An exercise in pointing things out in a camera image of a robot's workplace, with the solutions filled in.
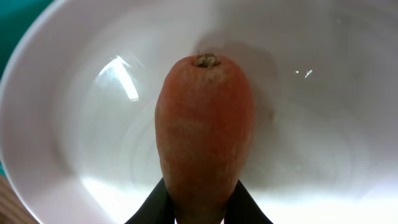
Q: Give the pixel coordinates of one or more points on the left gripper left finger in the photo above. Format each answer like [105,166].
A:
[156,209]

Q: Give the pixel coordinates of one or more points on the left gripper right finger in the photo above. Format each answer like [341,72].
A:
[242,209]

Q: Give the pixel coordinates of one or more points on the orange carrot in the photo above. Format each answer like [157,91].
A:
[204,123]

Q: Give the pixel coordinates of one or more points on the large pink plate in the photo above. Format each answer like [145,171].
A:
[79,91]

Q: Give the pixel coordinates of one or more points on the teal plastic tray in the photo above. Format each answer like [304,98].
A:
[19,28]

